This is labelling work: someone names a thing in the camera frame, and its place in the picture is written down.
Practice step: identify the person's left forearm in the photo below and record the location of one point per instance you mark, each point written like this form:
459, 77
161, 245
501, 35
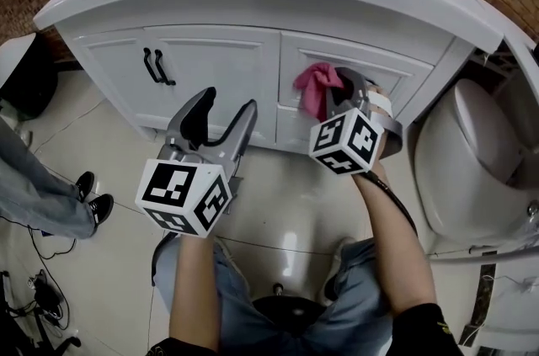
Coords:
193, 287

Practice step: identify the large white drawer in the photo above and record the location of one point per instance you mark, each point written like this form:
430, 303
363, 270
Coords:
320, 43

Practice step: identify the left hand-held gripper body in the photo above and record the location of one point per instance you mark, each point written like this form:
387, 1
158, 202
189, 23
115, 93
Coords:
181, 186

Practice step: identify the person's leg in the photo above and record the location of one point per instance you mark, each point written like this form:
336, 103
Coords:
358, 295
236, 316

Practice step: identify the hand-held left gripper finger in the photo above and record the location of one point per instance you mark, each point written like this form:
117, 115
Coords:
185, 123
246, 127

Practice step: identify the black bin white lid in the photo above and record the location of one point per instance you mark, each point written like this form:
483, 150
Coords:
33, 93

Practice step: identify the pink cloth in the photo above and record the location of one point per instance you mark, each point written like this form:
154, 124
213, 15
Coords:
313, 93

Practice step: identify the black stool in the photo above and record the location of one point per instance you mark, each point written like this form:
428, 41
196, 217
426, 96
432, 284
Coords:
290, 314

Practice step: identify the white toilet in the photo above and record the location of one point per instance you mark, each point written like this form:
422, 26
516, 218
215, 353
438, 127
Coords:
463, 156

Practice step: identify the white cabinet door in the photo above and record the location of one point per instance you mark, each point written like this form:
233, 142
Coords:
227, 64
113, 72

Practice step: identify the black wheeled chair base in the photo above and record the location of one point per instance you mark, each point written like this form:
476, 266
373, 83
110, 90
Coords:
25, 329

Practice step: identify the person's right forearm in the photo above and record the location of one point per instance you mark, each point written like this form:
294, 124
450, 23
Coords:
391, 245

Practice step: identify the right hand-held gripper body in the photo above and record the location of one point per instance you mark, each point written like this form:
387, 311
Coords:
345, 144

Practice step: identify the person's right hand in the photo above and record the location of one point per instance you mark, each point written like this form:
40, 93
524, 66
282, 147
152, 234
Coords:
381, 104

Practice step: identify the black power adapter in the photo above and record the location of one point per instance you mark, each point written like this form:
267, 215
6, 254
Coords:
46, 291

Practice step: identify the person's right leg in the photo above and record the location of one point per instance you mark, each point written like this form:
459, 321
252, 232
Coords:
358, 295

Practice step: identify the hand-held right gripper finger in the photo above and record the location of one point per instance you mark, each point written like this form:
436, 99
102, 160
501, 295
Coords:
330, 108
358, 87

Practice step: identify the person's left leg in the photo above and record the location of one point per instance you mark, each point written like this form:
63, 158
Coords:
236, 316

